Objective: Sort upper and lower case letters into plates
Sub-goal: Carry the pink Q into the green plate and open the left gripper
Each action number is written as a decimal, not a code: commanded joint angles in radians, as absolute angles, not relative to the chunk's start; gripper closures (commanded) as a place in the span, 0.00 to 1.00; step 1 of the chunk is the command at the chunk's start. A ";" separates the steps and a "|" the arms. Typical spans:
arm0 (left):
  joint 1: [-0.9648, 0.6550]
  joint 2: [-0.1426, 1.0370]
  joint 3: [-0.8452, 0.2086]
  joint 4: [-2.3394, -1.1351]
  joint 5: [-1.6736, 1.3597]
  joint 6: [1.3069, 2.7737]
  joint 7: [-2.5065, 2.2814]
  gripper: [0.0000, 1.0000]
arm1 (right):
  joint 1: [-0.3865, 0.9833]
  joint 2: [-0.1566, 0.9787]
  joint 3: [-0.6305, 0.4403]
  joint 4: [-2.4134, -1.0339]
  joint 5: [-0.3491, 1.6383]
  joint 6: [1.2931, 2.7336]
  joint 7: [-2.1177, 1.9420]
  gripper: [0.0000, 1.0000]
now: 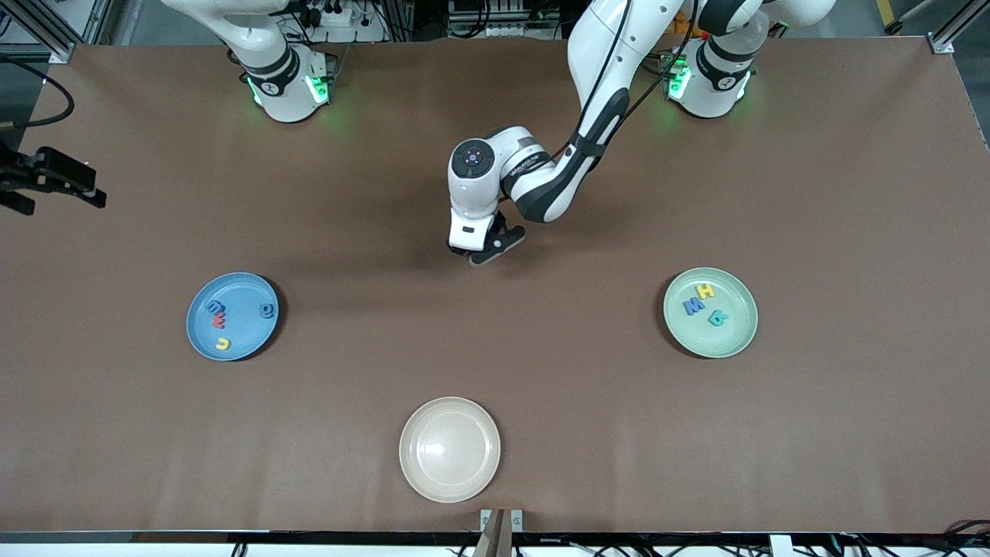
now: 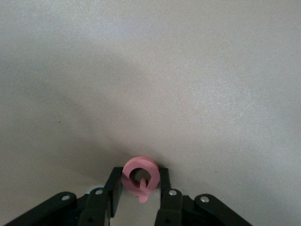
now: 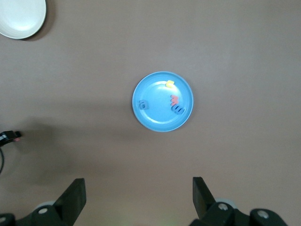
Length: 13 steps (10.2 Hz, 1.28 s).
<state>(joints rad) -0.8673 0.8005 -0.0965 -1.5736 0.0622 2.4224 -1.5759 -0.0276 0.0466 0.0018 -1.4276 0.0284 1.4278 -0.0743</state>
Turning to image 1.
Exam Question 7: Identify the beige plate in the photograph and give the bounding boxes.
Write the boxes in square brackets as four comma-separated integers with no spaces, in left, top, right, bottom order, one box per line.
[399,396,502,504]

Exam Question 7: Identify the orange packets pile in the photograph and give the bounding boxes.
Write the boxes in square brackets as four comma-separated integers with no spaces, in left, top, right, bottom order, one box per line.
[667,8,708,39]

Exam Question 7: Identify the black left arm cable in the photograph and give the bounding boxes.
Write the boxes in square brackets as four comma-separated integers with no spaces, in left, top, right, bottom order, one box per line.
[541,0,701,167]

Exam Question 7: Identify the black table edge rail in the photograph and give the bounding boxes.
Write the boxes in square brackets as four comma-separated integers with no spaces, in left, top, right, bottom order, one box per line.
[0,530,990,546]

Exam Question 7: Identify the brown mounting stick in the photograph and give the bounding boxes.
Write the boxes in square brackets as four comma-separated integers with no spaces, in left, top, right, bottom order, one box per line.
[472,508,513,557]

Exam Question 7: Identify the white power strip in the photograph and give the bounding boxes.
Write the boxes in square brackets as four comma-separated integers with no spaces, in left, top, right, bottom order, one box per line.
[298,0,387,43]

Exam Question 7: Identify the aluminium frame profile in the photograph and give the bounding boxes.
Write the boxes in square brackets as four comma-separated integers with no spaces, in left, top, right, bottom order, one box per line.
[0,0,105,64]
[928,0,990,55]

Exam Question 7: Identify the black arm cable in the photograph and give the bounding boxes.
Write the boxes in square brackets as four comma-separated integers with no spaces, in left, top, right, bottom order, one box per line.
[0,54,76,131]
[541,0,701,167]

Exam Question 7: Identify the green plate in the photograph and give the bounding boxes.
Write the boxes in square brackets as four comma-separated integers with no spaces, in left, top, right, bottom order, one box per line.
[663,267,760,359]

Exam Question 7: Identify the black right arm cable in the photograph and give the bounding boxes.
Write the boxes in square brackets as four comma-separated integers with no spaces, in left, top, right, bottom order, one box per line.
[0,54,76,131]

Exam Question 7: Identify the blue plate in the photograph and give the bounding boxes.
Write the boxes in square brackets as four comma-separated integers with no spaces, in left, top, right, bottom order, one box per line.
[186,272,281,362]

